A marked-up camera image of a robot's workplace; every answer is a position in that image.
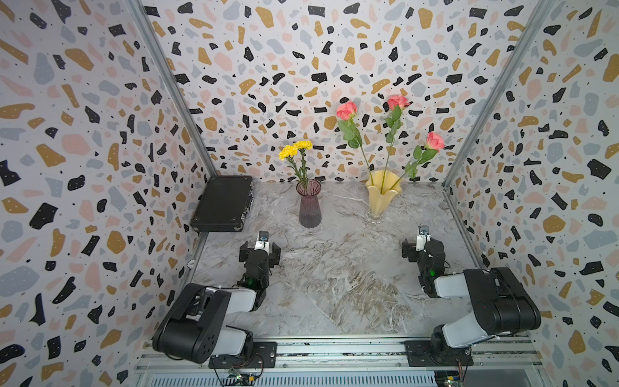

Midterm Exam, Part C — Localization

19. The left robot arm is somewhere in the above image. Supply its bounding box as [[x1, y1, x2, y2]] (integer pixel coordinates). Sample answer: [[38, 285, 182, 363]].
[[152, 232, 281, 369]]

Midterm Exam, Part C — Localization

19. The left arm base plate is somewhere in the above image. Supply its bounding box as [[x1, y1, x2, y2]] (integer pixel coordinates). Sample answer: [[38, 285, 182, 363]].
[[208, 341, 277, 369]]

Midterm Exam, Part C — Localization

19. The corner aluminium post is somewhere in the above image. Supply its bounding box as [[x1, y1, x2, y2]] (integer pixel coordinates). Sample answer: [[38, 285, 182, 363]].
[[125, 0, 217, 178], [442, 0, 557, 189]]

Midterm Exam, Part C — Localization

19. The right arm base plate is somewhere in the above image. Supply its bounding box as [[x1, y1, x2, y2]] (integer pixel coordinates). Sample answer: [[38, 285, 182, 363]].
[[404, 340, 474, 367]]

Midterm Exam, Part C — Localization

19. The yellow flower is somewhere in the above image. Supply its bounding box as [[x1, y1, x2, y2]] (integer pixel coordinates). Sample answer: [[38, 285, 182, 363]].
[[279, 144, 300, 180], [293, 140, 313, 190]]

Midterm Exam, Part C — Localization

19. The black hard case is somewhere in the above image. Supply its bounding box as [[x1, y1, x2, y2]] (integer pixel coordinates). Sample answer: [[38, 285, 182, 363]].
[[190, 176, 254, 233]]

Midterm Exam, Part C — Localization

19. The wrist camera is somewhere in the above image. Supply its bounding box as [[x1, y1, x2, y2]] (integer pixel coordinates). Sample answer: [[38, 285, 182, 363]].
[[416, 225, 431, 251], [255, 231, 272, 254]]

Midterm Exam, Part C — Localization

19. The yellow fluted glass vase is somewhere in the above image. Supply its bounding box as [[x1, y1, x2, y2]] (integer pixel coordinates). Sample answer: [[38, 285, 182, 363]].
[[365, 169, 402, 224]]

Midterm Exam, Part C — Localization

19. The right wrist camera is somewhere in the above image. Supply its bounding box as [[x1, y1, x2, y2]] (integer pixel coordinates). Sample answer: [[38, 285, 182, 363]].
[[416, 225, 431, 251]]

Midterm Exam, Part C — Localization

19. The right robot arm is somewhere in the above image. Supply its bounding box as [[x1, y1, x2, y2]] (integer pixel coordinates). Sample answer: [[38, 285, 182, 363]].
[[401, 235, 542, 356]]

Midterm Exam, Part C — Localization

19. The right corner aluminium post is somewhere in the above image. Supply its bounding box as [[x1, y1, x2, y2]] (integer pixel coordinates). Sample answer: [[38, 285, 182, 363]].
[[442, 0, 557, 189]]

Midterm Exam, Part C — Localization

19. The green circuit board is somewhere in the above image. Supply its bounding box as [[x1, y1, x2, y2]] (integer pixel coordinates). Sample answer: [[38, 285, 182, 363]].
[[226, 369, 256, 386]]

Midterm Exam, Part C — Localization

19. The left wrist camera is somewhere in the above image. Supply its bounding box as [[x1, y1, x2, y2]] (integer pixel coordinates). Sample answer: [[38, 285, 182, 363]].
[[255, 231, 272, 254]]

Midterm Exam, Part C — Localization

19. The pink rose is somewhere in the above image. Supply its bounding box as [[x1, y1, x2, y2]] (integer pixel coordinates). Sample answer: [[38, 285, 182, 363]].
[[380, 95, 408, 194], [336, 101, 374, 185], [389, 132, 445, 190]]

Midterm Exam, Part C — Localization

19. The left corner aluminium post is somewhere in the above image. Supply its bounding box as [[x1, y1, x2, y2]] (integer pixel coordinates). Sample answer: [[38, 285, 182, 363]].
[[125, 0, 217, 178]]

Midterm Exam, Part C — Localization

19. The aluminium front rail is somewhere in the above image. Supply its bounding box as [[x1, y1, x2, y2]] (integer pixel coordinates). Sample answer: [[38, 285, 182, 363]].
[[132, 335, 552, 386]]

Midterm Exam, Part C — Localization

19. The purple ribbed glass vase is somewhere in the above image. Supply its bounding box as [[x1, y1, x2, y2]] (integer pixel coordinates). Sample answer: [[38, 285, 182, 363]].
[[296, 179, 322, 228]]

